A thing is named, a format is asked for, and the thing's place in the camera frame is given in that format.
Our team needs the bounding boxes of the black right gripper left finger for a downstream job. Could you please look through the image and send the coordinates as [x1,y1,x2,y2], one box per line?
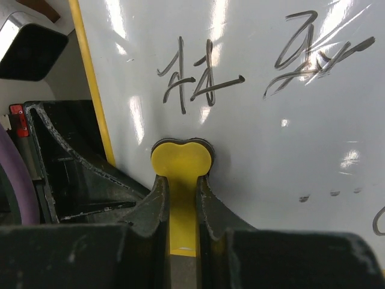
[114,175,170,288]

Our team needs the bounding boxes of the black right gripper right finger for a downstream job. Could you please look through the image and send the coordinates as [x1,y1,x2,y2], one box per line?
[197,176,255,288]

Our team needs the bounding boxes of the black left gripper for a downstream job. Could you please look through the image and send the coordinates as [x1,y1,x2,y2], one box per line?
[22,100,150,224]

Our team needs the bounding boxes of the yellow bone-shaped eraser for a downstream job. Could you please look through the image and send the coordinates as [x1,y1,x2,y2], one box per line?
[151,138,215,258]

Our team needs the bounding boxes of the yellow-framed whiteboard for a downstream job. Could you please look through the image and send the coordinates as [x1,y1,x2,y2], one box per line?
[73,1,384,238]

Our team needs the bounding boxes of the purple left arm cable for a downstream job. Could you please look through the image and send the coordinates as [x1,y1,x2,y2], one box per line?
[0,125,37,226]

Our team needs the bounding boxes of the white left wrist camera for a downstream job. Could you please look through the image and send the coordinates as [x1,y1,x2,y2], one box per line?
[1,10,69,93]

